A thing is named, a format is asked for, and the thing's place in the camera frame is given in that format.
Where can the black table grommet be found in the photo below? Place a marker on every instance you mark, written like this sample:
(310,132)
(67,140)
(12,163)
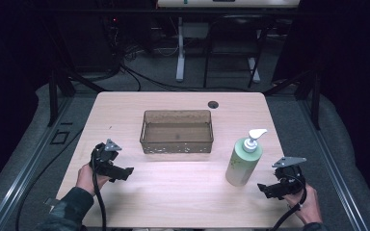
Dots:
(213,104)

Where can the black chair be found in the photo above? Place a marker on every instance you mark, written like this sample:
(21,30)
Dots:
(237,35)

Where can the black computer tower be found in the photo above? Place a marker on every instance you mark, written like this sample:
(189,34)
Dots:
(125,38)

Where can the aluminium floor rail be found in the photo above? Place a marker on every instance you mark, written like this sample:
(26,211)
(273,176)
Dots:
(29,163)
(330,163)

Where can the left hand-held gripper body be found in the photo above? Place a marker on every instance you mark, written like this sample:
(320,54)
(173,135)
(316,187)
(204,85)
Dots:
(104,157)

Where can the white desk leg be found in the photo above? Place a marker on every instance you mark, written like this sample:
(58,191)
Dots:
(254,69)
(180,57)

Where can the green pump bottle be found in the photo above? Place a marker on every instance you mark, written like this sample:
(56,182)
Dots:
(242,163)

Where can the person's right hand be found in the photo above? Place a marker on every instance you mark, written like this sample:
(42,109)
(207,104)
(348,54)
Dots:
(308,205)

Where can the person's left hand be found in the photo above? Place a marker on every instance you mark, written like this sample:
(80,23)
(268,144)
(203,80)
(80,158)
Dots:
(85,179)

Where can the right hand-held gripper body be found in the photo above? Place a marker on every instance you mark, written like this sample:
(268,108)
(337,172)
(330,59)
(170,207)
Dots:
(289,178)

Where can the black metal stand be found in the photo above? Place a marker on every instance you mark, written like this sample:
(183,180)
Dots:
(54,96)
(315,96)

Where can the brown translucent plastic bin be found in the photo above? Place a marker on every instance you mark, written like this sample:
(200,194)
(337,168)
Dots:
(176,136)

